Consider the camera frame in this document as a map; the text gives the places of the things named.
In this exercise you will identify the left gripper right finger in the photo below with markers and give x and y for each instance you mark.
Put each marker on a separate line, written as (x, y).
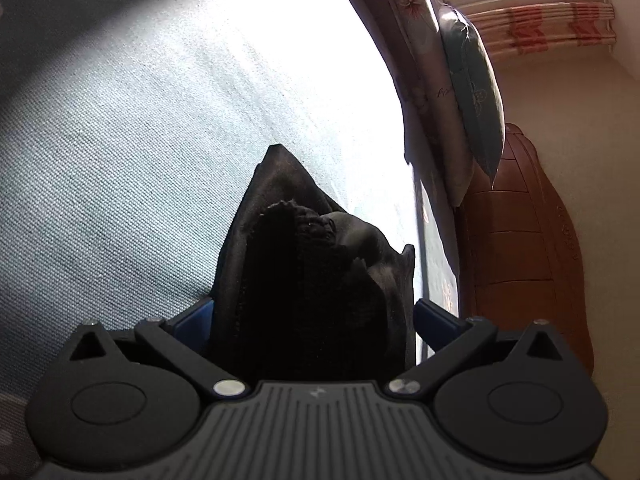
(436, 326)

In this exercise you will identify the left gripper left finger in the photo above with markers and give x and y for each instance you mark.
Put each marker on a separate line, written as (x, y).
(192, 326)

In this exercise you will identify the black track pants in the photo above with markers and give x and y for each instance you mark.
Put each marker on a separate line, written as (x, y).
(305, 291)

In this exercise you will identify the wooden headboard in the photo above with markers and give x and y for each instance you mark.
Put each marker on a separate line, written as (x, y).
(520, 258)

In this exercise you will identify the beige floral pillow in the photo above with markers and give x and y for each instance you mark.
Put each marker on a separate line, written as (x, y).
(448, 136)

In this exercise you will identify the blue floral pillow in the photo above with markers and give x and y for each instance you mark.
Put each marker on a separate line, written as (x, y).
(476, 88)

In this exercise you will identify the blue floral bed sheet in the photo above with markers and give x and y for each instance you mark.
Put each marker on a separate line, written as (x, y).
(129, 132)

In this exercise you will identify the pink floral quilt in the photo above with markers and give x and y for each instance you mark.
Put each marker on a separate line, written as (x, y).
(384, 23)

